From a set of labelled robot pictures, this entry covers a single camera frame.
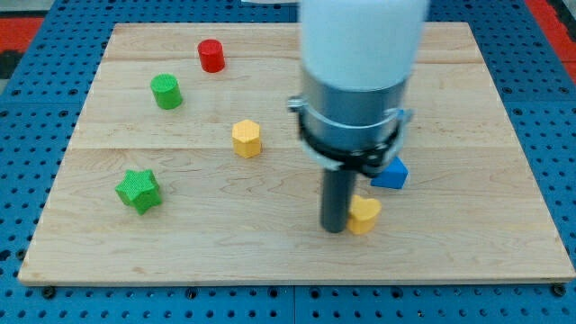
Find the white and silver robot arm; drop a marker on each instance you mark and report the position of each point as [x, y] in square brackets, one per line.
[356, 59]

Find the yellow hexagon block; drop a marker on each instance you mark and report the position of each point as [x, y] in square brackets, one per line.
[246, 137]

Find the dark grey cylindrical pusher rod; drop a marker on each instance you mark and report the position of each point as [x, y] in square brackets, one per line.
[336, 196]

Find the yellow heart block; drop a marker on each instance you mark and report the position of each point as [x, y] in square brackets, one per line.
[363, 214]

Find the light wooden board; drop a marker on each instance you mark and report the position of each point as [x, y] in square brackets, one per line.
[470, 213]

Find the blue triangle block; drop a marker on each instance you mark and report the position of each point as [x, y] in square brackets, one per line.
[394, 176]

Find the red cylinder block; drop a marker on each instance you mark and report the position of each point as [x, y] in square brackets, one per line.
[211, 55]

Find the green cylinder block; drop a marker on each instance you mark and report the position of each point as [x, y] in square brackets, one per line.
[166, 91]

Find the green star block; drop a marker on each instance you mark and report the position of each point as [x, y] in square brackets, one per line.
[140, 190]

